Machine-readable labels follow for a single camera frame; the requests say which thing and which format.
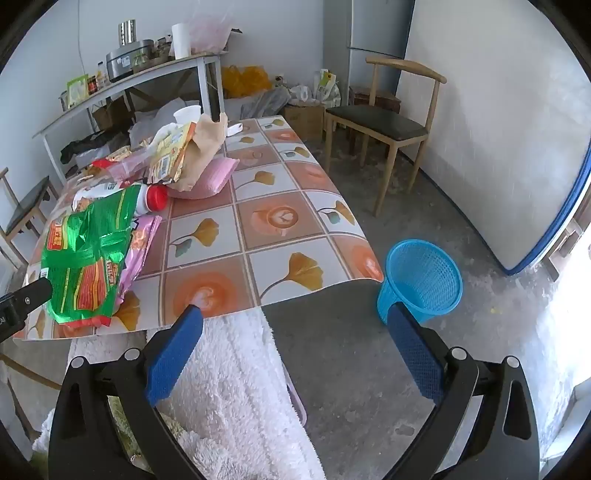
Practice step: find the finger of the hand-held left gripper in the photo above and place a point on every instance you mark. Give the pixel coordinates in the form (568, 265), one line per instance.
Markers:
(30, 299)

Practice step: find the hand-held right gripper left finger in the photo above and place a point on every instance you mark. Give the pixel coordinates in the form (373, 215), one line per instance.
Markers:
(175, 355)

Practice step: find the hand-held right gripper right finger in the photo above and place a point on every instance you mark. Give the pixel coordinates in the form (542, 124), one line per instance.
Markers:
(415, 355)

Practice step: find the green snack bag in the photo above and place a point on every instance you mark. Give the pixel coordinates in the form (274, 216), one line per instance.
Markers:
(87, 258)

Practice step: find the blue mesh wastebasket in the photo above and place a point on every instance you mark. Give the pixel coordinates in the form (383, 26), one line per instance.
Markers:
(415, 277)

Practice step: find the pink snack bag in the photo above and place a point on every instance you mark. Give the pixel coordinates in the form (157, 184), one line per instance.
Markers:
(141, 244)

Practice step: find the pink perforated cloth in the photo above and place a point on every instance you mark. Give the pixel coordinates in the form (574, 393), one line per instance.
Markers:
(212, 177)

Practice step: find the white fluffy blanket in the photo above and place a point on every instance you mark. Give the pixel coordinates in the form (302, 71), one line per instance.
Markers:
(231, 392)

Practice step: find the wooden chair with dark seat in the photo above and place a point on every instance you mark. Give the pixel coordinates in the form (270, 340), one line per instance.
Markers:
(27, 201)
(374, 121)

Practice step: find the white bottle with red cap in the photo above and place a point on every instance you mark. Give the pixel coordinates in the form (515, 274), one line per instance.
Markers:
(154, 199)

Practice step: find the clear pink wrapper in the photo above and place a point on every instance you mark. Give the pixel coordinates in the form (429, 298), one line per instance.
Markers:
(122, 164)

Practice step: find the black cloth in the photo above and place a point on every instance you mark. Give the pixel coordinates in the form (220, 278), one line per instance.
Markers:
(87, 145)

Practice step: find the patterned tablecloth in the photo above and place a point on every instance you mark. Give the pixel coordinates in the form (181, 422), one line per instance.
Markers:
(272, 217)

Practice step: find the yellow snack packet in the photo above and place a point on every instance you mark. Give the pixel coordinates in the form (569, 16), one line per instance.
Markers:
(168, 152)

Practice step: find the cardboard box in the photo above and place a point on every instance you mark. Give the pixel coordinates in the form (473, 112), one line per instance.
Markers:
(302, 121)
(111, 113)

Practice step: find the green label packet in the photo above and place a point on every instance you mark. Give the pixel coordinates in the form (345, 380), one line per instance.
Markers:
(77, 90)

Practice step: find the brown paper bag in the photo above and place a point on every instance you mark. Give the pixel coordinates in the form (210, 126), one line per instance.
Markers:
(205, 143)

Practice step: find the white plastic sheet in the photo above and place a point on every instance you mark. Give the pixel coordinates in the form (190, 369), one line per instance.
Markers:
(157, 113)

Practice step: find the white mattress with blue edge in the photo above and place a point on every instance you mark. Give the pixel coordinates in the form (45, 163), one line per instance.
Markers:
(498, 138)

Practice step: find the white side table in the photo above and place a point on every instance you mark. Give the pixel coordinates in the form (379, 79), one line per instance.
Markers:
(138, 76)

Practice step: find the grey rice cooker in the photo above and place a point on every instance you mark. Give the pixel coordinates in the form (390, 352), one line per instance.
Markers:
(124, 62)

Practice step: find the dark wooden stool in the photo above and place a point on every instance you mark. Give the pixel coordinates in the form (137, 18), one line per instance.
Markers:
(369, 97)

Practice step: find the grey plastic sheet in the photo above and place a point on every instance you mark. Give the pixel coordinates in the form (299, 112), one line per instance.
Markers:
(265, 102)

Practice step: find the white bag with green print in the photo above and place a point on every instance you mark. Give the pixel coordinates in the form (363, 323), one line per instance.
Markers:
(327, 87)

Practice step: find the yellow plastic bag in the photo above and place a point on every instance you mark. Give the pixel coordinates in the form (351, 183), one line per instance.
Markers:
(247, 81)

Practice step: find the steel canister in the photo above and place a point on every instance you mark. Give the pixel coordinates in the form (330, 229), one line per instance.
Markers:
(127, 32)

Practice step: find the white paper towel roll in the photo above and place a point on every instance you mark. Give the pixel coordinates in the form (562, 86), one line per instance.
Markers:
(181, 41)

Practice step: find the pink plastic bag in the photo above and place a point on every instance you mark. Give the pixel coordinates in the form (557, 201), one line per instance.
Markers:
(210, 32)

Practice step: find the grey refrigerator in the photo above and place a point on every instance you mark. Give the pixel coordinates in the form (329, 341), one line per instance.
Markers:
(374, 27)

